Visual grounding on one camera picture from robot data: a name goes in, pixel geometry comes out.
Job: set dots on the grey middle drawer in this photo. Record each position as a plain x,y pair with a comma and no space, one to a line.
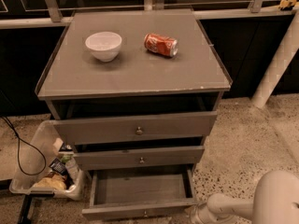
133,158

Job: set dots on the clear plastic storage bin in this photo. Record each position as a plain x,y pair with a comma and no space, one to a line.
35,161

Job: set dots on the grey drawer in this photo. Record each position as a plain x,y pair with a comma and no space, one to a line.
133,158
140,192
135,128

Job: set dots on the grey wooden drawer cabinet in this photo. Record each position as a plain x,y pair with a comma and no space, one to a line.
138,82

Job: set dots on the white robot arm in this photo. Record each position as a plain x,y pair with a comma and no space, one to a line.
275,201

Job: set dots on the yellow chip bag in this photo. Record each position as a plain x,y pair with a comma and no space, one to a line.
52,180

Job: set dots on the black stand base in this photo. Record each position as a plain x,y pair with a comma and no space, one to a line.
25,208

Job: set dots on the white diagonal pole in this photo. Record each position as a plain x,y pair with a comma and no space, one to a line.
279,63

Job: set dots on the orange soda can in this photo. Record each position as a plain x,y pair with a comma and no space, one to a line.
163,45

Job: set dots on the grey bottom drawer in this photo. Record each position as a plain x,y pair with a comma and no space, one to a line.
140,192

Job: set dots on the plastic bottle green cap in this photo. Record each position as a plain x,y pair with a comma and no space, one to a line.
70,166

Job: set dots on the grey top drawer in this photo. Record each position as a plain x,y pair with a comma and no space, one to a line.
135,128

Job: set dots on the white ceramic bowl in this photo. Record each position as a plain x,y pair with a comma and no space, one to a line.
104,46

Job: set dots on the dark blue snack packet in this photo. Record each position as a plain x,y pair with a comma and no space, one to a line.
57,166

